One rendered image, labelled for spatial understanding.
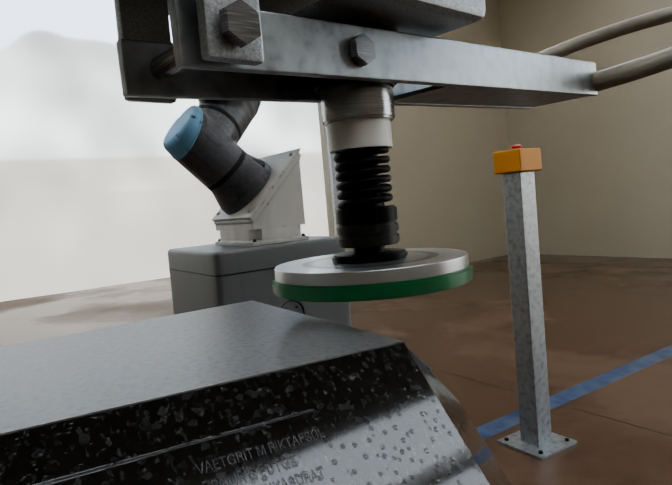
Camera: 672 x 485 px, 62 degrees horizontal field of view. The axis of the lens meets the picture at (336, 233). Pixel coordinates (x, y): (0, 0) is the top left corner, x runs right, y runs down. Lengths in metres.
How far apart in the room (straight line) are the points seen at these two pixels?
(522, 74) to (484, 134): 7.37
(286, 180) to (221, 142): 0.20
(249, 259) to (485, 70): 0.90
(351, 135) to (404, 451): 0.32
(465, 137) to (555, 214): 1.59
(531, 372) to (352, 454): 1.79
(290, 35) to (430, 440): 0.35
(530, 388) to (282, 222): 1.13
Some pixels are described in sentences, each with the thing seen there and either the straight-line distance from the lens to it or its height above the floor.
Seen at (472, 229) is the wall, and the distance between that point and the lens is 7.85.
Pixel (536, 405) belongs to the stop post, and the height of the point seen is 0.16.
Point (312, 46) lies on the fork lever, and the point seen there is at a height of 1.09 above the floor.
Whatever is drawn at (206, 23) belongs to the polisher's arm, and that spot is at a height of 1.08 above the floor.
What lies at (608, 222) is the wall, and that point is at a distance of 7.68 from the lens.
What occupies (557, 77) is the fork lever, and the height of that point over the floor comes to 1.09.
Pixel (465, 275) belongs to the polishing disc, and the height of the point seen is 0.86.
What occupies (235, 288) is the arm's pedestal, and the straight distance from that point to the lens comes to 1.44.
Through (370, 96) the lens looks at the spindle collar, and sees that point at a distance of 0.59.
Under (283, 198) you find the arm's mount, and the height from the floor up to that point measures 0.97.
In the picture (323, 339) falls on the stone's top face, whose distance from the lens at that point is 0.52.
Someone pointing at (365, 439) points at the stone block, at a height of 0.77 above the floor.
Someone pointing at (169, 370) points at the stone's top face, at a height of 0.82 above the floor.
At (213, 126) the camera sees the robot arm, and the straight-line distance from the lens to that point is 1.58.
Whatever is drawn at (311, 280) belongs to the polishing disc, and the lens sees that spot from 0.54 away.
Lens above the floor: 0.95
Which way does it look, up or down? 3 degrees down
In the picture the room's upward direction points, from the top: 5 degrees counter-clockwise
